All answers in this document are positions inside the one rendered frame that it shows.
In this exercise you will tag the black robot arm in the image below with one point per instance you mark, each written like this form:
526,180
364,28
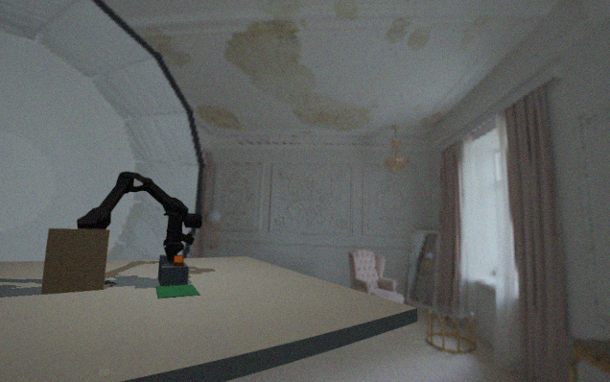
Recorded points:
100,218

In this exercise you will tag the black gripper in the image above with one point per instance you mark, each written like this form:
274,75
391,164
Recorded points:
173,245

